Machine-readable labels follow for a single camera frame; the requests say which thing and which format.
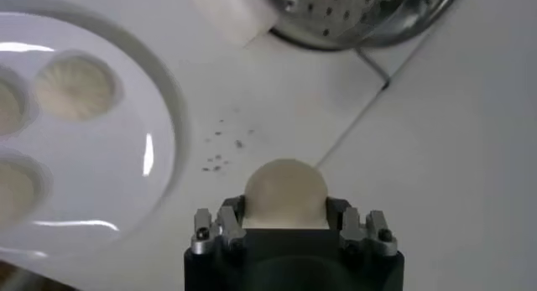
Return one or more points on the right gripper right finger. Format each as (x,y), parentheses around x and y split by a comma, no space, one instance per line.
(350,226)

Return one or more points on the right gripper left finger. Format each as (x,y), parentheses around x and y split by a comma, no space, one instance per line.
(226,226)

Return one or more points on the white steamed baozi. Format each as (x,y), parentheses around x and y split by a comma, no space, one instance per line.
(10,106)
(17,192)
(75,87)
(285,192)

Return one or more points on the stainless steel steamer basket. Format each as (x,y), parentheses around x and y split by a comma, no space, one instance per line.
(356,7)

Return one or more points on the white round plate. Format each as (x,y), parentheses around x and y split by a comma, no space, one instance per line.
(105,171)

